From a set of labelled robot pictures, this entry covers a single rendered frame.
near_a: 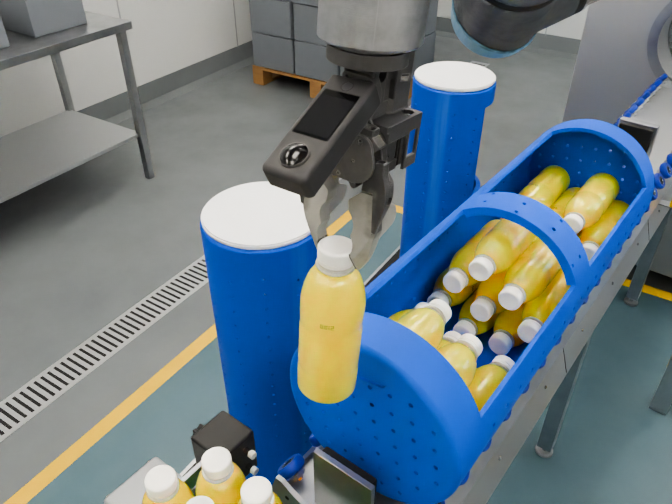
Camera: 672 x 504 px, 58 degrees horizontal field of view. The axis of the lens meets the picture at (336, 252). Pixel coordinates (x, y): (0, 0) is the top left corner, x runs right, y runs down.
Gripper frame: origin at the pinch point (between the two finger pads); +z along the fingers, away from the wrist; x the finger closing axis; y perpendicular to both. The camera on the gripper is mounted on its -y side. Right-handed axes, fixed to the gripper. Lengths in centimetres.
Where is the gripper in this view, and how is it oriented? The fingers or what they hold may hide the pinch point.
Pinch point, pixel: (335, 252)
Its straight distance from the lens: 61.0
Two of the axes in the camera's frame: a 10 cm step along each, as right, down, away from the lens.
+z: -0.8, 8.4, 5.4
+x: -8.0, -3.7, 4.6
